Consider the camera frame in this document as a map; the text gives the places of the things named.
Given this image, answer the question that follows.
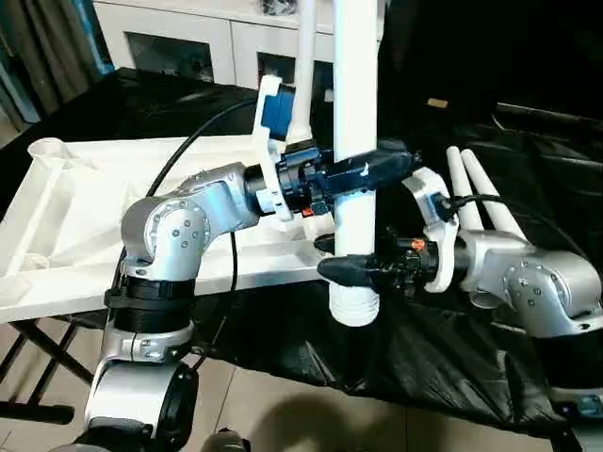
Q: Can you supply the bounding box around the small brown rounded object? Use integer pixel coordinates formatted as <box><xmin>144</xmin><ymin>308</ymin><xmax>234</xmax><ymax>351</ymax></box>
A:
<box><xmin>205</xmin><ymin>428</ymin><xmax>252</xmax><ymax>452</ymax></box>

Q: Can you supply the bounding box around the black work mat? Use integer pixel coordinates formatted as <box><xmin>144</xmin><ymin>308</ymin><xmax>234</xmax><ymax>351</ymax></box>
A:
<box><xmin>0</xmin><ymin>65</ymin><xmax>603</xmax><ymax>437</ymax></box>

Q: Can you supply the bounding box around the grey curtain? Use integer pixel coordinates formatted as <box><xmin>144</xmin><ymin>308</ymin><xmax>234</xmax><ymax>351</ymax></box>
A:
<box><xmin>0</xmin><ymin>0</ymin><xmax>115</xmax><ymax>129</ymax></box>

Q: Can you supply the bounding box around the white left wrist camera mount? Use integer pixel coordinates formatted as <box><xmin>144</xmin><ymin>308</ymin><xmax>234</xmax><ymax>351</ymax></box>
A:
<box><xmin>252</xmin><ymin>73</ymin><xmax>298</xmax><ymax>223</ymax></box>

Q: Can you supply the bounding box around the white plastic table top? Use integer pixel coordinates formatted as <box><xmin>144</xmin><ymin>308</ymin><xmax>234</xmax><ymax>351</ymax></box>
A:
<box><xmin>0</xmin><ymin>135</ymin><xmax>341</xmax><ymax>327</ymax></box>

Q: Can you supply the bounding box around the white glass-door cabinet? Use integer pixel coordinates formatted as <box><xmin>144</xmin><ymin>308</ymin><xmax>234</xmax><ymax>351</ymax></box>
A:
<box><xmin>90</xmin><ymin>0</ymin><xmax>383</xmax><ymax>93</ymax></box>

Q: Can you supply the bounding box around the dark metal stand frame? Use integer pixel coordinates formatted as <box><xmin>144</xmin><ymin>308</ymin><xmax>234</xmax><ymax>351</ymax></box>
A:
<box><xmin>0</xmin><ymin>317</ymin><xmax>96</xmax><ymax>425</ymax></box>

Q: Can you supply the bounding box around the white plastic table leg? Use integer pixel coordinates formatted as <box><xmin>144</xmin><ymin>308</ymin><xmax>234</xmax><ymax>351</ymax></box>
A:
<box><xmin>328</xmin><ymin>0</ymin><xmax>382</xmax><ymax>328</ymax></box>
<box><xmin>460</xmin><ymin>149</ymin><xmax>528</xmax><ymax>242</ymax></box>
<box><xmin>291</xmin><ymin>0</ymin><xmax>318</xmax><ymax>145</ymax></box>
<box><xmin>445</xmin><ymin>146</ymin><xmax>482</xmax><ymax>233</ymax></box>

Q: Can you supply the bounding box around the dark low shelf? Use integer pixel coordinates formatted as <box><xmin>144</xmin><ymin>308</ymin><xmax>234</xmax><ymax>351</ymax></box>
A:
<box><xmin>493</xmin><ymin>103</ymin><xmax>603</xmax><ymax>126</ymax></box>

